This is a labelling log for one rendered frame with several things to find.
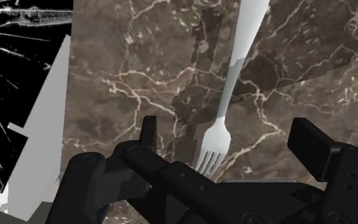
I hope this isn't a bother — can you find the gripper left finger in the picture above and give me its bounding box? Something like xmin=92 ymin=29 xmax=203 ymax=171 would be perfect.
xmin=45 ymin=115 xmax=226 ymax=224

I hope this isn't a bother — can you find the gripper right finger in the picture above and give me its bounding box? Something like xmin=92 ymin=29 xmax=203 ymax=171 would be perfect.
xmin=287 ymin=117 xmax=358 ymax=224

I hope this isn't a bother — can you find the white fork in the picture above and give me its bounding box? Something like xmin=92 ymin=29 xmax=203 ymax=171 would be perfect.
xmin=195 ymin=0 xmax=271 ymax=179

